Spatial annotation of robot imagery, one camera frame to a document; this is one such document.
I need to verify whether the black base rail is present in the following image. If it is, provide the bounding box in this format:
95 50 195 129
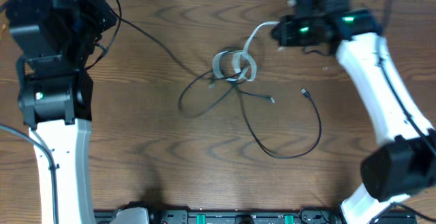
93 202 417 224

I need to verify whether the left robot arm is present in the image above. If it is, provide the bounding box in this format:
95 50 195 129
1 0 117 223

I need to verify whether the clear tape piece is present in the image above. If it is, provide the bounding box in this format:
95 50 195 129
323 65 342 72

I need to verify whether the white usb cable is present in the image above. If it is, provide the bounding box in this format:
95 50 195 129
208 20 284 89

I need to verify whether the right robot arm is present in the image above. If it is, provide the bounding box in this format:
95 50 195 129
272 0 435 223

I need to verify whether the black usb cable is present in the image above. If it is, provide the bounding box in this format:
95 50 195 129
234 80 323 160
87 0 276 119

